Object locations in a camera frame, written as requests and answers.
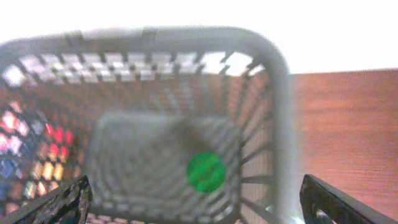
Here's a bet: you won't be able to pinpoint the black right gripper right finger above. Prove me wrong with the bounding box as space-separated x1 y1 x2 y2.
300 174 397 224

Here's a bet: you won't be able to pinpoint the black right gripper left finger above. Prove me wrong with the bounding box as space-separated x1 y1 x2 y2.
1 175 93 224

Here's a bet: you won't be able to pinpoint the Kleenex tissue multipack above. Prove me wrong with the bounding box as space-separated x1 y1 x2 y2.
1 101 44 201

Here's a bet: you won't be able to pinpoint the green lid jar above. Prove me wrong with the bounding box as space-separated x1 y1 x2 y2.
187 152 226 193

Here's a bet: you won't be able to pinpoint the spaghetti packet orange ends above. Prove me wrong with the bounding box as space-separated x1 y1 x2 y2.
24 123 81 200

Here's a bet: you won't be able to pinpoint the grey plastic basket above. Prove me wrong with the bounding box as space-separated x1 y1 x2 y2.
1 27 299 223

